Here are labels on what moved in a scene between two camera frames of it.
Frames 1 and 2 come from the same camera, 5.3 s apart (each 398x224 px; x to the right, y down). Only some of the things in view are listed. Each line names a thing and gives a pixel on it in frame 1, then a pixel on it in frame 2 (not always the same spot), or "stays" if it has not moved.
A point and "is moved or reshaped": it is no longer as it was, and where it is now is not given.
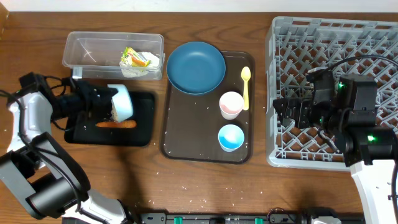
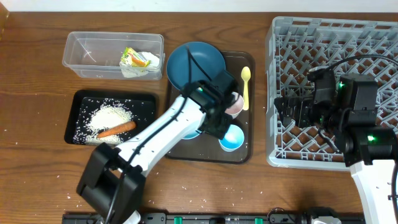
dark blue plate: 196,68 stays
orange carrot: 126,124 is moved or reshaped
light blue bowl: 122,101 -> 192,135
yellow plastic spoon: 245,74 stays
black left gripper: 92,102 -> 221,123
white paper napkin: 141,71 stays
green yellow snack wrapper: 131,57 stays
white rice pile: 114,117 is moved or reshaped
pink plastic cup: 231,104 stays
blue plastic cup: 231,137 stays
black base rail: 239,218 stays
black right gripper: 292,112 stays
